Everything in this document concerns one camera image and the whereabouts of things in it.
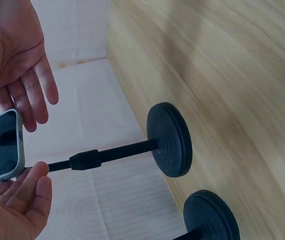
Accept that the person's right hand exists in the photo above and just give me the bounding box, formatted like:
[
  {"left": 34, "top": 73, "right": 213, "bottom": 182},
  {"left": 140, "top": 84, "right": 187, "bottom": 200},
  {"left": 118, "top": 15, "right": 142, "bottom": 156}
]
[{"left": 0, "top": 0, "right": 59, "bottom": 133}]

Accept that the person's left hand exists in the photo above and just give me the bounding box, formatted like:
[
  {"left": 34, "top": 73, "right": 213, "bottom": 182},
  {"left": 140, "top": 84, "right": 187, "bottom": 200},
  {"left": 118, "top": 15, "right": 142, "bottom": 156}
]
[{"left": 0, "top": 144, "right": 53, "bottom": 240}]

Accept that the black round-base phone stand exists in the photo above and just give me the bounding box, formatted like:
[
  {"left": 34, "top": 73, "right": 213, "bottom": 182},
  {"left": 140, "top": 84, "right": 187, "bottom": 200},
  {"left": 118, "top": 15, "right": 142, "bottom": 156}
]
[
  {"left": 171, "top": 189, "right": 241, "bottom": 240},
  {"left": 0, "top": 101, "right": 194, "bottom": 192}
]

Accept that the smartphone with light frame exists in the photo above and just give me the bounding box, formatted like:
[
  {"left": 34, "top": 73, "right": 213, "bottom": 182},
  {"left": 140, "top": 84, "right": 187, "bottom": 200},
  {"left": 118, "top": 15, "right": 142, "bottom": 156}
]
[{"left": 0, "top": 108, "right": 26, "bottom": 189}]

